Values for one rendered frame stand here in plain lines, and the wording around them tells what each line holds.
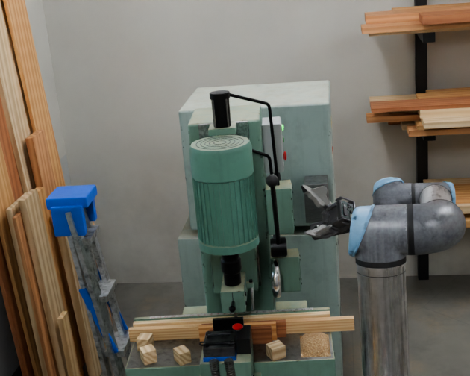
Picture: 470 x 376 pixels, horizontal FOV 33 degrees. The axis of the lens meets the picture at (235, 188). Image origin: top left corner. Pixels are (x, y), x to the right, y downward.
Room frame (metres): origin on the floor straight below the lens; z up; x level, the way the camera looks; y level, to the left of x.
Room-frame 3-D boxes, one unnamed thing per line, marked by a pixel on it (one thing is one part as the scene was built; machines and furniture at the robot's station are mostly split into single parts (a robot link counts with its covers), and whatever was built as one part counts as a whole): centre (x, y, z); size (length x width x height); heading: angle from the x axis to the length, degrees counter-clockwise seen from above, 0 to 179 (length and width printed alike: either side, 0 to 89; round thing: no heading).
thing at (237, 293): (2.17, 0.03, 1.03); 0.14 x 0.07 x 0.09; 176
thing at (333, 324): (2.15, 0.02, 0.92); 0.68 x 0.02 x 0.04; 86
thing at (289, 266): (2.32, -0.14, 1.02); 0.09 x 0.07 x 0.12; 86
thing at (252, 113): (2.44, 0.01, 1.16); 0.22 x 0.22 x 0.72; 86
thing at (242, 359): (1.96, 0.06, 0.91); 0.15 x 0.14 x 0.09; 86
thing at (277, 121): (2.46, -0.13, 1.40); 0.10 x 0.06 x 0.16; 176
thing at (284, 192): (2.35, -0.14, 1.22); 0.09 x 0.08 x 0.15; 176
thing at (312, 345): (2.05, -0.19, 0.91); 0.12 x 0.09 x 0.03; 176
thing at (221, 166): (2.15, 0.03, 1.35); 0.18 x 0.18 x 0.31
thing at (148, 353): (2.04, 0.29, 0.92); 0.04 x 0.04 x 0.04; 21
